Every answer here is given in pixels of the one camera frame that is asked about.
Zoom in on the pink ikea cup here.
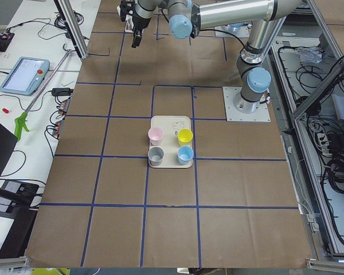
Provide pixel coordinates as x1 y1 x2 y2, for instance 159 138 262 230
148 127 163 146

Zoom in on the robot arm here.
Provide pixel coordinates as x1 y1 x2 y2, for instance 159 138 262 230
119 0 300 114
227 22 249 28

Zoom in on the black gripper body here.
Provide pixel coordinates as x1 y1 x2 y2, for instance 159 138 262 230
119 1 152 37

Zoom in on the yellow ikea cup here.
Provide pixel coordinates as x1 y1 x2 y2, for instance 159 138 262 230
177 128 193 146

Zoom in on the white wire cup rack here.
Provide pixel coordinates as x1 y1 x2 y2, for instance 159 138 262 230
117 6 134 33

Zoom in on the blue teach pendant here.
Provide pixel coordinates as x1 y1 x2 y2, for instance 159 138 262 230
0 57 50 96

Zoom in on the white rectangular tray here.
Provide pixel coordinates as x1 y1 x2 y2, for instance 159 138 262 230
148 116 193 168

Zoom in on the aluminium frame post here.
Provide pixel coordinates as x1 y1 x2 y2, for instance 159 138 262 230
54 0 89 60

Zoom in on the black power adapter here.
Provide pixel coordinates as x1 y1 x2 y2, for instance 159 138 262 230
51 88 73 97

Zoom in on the light blue cup far corner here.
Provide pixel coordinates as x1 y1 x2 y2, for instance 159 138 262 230
178 146 194 165

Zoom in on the grey ikea cup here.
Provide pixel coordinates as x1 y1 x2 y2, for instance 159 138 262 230
148 147 164 167

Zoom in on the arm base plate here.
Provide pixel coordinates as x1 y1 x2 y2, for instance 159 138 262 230
214 24 251 38
222 87 271 123

